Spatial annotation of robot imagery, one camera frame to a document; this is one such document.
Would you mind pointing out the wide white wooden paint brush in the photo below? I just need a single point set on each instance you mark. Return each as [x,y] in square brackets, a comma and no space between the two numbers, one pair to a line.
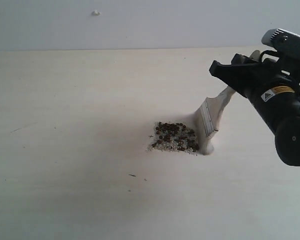
[204,123]

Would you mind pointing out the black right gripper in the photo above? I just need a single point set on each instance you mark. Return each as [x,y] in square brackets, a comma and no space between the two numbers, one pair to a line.
[261,71]

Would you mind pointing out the scattered brown pellets and rice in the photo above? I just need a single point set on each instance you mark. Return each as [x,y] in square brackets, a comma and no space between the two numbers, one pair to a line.
[174,137]

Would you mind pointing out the small white wall hook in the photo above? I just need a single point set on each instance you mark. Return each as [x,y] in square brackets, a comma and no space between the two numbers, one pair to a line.
[96,13]

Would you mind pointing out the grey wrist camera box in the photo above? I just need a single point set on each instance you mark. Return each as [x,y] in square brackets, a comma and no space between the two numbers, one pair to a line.
[287,45]

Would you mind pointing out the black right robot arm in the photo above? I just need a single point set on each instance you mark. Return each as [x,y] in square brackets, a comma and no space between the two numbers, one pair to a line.
[273,89]

